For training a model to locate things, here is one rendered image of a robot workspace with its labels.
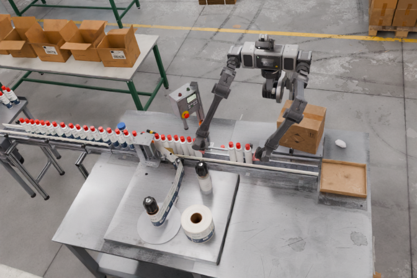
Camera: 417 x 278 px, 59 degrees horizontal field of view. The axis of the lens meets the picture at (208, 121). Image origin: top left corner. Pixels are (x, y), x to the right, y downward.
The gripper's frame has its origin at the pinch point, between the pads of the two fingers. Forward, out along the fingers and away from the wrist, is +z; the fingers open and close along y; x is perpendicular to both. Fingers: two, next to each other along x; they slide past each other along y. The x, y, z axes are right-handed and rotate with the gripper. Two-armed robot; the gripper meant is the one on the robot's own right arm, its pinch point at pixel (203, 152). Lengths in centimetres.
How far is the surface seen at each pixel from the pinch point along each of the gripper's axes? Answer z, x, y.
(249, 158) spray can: 5.3, 3.9, 32.7
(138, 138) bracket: -12.6, -4.3, -47.2
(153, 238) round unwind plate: 13, -65, -18
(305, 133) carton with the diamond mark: -4, 25, 70
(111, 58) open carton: 12, 118, -140
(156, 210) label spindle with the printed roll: -6, -54, -16
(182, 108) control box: -37.6, 6.8, -11.5
